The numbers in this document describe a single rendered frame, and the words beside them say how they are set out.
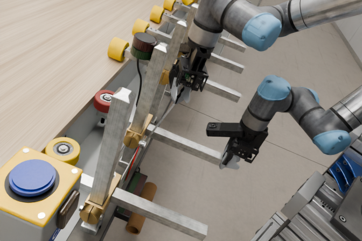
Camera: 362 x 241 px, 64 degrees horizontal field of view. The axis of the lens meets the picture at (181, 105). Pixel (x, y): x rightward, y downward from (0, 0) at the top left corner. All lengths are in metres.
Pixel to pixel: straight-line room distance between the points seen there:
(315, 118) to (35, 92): 0.77
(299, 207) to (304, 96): 0.29
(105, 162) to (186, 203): 1.30
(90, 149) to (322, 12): 0.89
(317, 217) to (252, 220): 1.25
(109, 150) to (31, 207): 0.33
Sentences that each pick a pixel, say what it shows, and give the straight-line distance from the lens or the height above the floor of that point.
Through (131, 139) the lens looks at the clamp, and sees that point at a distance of 0.90.
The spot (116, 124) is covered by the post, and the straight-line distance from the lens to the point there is 0.56.
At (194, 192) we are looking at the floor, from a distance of 1.97.
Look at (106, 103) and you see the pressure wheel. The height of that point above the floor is 0.91.
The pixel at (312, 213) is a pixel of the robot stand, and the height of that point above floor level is 0.97.
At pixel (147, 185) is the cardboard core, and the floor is 0.07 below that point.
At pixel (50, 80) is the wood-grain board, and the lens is 0.99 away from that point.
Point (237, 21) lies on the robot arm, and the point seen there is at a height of 1.31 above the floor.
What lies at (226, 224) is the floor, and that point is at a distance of 1.94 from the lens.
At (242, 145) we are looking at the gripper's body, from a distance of 0.88.
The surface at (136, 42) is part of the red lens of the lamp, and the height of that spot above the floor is 1.16.
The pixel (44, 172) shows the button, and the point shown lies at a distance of 0.32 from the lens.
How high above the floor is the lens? 1.48
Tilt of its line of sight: 35 degrees down
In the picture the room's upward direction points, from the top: 22 degrees clockwise
